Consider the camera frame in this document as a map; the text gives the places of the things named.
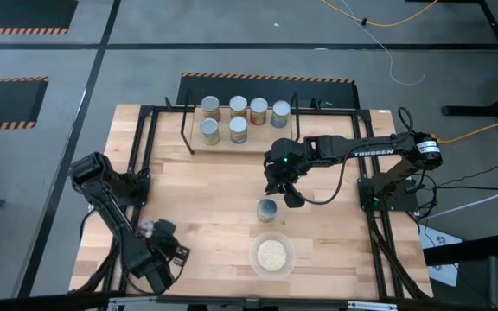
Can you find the blue cherries tin can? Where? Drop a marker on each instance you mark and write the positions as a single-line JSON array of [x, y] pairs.
[[280, 109]]

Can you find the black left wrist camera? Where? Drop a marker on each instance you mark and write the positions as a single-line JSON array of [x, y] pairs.
[[180, 255]]

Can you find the blue green tomatoes tin can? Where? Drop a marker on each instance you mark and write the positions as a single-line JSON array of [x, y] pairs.
[[238, 125]]

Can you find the yellow orange corn tin can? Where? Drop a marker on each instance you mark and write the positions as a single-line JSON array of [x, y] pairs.
[[238, 104]]

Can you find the white printed paper sheet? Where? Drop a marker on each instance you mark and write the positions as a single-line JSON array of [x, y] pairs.
[[441, 268]]

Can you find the teal yellow carrots tin can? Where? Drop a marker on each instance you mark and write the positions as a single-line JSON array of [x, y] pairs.
[[209, 127]]

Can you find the translucent plastic bowl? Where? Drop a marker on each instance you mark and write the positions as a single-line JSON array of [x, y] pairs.
[[255, 268]]

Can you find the black bracket with white label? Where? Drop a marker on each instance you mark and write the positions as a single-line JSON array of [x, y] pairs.
[[316, 103]]

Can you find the red based orange tin can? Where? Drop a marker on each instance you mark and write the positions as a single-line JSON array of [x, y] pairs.
[[258, 105]]

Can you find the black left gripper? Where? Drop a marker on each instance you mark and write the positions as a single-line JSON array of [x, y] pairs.
[[164, 233]]

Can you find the black aluminium rig frame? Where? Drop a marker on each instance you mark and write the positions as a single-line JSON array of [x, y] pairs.
[[145, 111]]

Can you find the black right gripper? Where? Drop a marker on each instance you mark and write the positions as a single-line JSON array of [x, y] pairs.
[[288, 157]]

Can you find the black floor stand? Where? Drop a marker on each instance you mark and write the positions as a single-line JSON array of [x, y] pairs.
[[482, 110]]

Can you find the orange red pineapple tin can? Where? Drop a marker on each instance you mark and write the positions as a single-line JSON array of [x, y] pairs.
[[210, 105]]

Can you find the white rice heap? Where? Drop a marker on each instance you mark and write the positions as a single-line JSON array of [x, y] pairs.
[[272, 255]]

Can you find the black metal shelf frame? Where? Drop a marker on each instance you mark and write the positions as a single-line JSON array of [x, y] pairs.
[[186, 129]]

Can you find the green oranges tin can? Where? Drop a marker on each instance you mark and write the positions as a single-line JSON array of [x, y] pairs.
[[266, 209]]

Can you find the small black bracket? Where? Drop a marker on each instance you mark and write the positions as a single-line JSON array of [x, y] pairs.
[[167, 103]]

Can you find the black mat with hazard stripes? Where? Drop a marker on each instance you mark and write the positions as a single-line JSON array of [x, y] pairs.
[[24, 13], [253, 88], [7, 103]]

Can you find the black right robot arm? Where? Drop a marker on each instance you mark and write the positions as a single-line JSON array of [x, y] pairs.
[[374, 151]]

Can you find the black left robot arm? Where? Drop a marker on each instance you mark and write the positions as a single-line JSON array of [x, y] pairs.
[[115, 224]]

